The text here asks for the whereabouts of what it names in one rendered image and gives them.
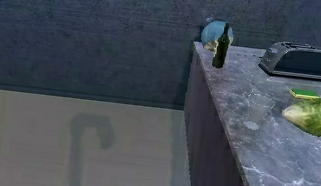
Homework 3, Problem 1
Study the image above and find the dark green glass bottle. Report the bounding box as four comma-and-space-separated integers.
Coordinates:
211, 21, 234, 70

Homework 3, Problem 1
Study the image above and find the blue round plate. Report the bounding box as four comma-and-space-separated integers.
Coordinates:
199, 16, 236, 55

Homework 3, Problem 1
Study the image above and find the clear drinking glass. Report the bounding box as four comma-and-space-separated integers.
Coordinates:
242, 92, 277, 133

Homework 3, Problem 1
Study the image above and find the grey marble kitchen counter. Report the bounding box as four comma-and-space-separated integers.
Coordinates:
174, 40, 321, 186

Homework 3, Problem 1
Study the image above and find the black toaster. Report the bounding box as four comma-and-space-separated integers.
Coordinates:
257, 38, 321, 82

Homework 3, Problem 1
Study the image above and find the green and yellow sponge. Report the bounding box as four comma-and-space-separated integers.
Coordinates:
288, 87, 321, 102

